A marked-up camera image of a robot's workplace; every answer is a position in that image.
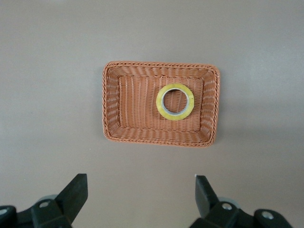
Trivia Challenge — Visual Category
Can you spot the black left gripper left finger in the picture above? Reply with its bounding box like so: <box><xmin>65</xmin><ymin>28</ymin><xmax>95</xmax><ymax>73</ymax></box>
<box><xmin>30</xmin><ymin>173</ymin><xmax>89</xmax><ymax>228</ymax></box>

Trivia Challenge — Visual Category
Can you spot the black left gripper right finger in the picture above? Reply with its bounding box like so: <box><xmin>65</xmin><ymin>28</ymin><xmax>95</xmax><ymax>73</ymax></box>
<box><xmin>190</xmin><ymin>175</ymin><xmax>256</xmax><ymax>228</ymax></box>

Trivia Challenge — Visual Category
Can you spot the yellow tape roll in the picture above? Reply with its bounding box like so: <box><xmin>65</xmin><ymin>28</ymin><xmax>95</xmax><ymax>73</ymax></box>
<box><xmin>155</xmin><ymin>83</ymin><xmax>195</xmax><ymax>121</ymax></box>

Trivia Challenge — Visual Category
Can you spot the brown table cover sheet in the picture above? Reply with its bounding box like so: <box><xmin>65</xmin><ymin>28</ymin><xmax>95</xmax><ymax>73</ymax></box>
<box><xmin>0</xmin><ymin>0</ymin><xmax>304</xmax><ymax>228</ymax></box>

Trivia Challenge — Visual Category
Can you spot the brown wicker basket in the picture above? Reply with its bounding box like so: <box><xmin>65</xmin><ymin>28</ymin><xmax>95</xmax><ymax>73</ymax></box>
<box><xmin>102</xmin><ymin>61</ymin><xmax>221</xmax><ymax>149</ymax></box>

